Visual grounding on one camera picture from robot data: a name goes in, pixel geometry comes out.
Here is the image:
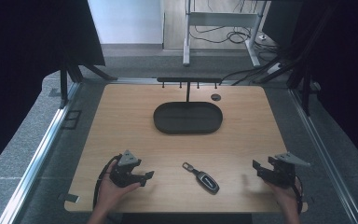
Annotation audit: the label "black rectangular bracket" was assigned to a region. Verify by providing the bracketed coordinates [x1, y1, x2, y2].
[61, 109, 83, 131]

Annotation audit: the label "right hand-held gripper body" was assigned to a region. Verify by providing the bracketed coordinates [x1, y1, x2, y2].
[267, 151, 311, 189]

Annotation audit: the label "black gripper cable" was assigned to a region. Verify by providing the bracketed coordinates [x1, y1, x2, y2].
[92, 154, 123, 210]
[293, 175, 304, 216]

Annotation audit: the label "black car key fob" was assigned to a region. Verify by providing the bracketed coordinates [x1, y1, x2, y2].
[182, 161, 221, 196]

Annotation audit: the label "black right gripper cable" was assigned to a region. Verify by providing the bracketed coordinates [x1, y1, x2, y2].
[293, 175, 304, 216]

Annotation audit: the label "white metal desk frame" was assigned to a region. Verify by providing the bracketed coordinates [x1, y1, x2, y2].
[182, 0, 272, 68]

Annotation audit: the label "black tripod stand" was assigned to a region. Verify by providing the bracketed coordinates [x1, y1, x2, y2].
[58, 57, 118, 110]
[251, 36, 313, 117]

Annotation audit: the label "black key rack with tray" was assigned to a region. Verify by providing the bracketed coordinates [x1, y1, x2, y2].
[152, 77, 224, 135]

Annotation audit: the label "person's left hand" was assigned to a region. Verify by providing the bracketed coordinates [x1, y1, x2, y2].
[96, 160, 142, 216]

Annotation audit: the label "white power strip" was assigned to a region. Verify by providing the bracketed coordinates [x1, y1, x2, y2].
[266, 62, 283, 76]

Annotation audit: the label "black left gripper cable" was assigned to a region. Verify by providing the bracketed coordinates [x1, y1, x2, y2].
[92, 154, 123, 210]

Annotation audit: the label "aluminium rail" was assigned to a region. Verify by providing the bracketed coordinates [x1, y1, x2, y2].
[287, 88, 358, 224]
[0, 81, 82, 224]

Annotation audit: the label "person's right hand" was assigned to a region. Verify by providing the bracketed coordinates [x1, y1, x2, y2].
[264, 177, 303, 216]

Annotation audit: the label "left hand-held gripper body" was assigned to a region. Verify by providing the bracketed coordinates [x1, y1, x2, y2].
[109, 149, 143, 189]

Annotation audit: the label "black floor cables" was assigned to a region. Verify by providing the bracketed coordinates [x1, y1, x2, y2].
[188, 0, 282, 87]

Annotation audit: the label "black curtain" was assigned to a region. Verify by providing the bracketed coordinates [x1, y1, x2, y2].
[0, 0, 106, 181]
[262, 0, 358, 175]

